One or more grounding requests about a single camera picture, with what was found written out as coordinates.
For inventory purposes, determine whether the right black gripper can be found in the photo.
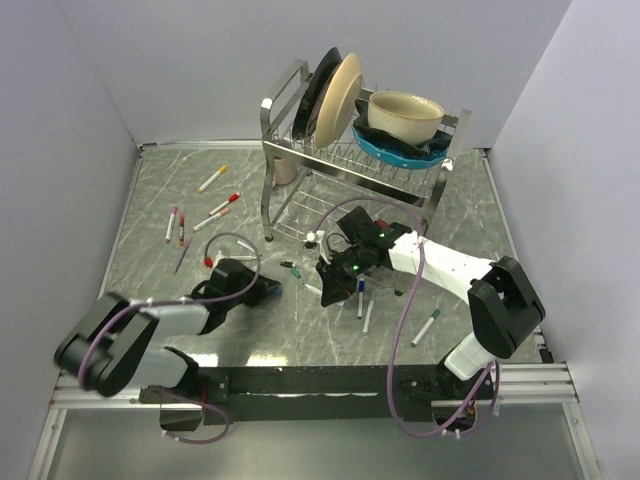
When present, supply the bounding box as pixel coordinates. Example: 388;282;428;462
317;243;371;307

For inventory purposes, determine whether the dark blue cap marker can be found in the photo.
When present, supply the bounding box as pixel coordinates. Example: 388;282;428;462
357;278;365;319

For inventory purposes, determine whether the black marker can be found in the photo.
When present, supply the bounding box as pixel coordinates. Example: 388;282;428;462
236;240;259;255

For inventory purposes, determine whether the orange cap marker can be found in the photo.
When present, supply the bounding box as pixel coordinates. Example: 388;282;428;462
192;207;231;233

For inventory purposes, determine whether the light blue cap marker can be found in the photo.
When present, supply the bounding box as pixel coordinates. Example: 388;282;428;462
302;282;346;308

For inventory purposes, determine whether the dark red marker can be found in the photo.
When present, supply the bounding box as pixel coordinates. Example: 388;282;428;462
179;209;186;247

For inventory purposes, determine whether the red cap marker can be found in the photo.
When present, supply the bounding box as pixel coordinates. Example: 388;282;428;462
208;192;241;217

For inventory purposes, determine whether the grey cap marker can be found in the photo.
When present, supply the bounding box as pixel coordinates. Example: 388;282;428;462
362;298;375;335

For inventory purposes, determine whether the pink cap marker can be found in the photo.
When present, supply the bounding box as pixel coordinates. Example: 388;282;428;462
164;205;178;243

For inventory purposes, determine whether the teal cap marker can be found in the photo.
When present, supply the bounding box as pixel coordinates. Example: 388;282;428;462
410;309;441;348

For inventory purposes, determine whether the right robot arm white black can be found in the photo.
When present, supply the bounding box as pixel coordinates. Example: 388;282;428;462
305;206;546;398

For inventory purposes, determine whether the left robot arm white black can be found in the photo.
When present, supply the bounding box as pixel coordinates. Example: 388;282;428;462
53;258;282;402

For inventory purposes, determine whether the stainless steel dish rack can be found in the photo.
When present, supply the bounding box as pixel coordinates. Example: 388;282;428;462
260;59;472;242

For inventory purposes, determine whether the blue dotted dish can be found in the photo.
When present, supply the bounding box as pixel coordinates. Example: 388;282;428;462
352;127;448;170

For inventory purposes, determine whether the yellow cap marker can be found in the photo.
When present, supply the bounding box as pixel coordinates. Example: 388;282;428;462
198;165;228;193

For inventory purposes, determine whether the pink cup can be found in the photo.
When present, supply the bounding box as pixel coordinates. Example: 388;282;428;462
273;157;297;187

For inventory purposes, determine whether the black base beam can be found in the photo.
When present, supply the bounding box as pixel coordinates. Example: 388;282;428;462
139;363;501;432

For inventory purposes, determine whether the cream ceramic bowl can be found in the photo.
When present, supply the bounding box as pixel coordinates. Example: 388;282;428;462
367;91;445;146

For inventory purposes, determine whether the black plate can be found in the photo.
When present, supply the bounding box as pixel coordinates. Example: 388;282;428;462
292;47;343;140

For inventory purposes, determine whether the beige plate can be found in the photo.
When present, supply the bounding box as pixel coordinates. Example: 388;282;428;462
315;53;363;149

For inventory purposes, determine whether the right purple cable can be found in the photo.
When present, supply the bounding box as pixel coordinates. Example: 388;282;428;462
312;197;501;439

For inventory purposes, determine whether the aluminium rail frame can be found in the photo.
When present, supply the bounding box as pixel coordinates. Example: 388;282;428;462
49;364;579;410

